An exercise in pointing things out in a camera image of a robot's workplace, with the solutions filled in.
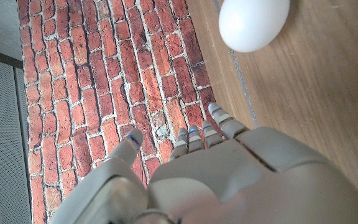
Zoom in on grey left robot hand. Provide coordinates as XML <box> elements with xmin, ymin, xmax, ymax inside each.
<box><xmin>48</xmin><ymin>102</ymin><xmax>358</xmax><ymax>224</ymax></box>

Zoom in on white light bulb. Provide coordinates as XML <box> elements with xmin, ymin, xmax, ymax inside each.
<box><xmin>218</xmin><ymin>0</ymin><xmax>291</xmax><ymax>53</ymax></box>

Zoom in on grey tape strip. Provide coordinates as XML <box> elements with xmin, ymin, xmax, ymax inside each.
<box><xmin>213</xmin><ymin>0</ymin><xmax>259</xmax><ymax>128</ymax></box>

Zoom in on red brick print backdrop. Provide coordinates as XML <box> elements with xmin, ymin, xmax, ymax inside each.
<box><xmin>17</xmin><ymin>0</ymin><xmax>226</xmax><ymax>224</ymax></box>

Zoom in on grey perforated panel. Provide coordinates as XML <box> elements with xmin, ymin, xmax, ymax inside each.
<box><xmin>0</xmin><ymin>46</ymin><xmax>32</xmax><ymax>224</ymax></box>

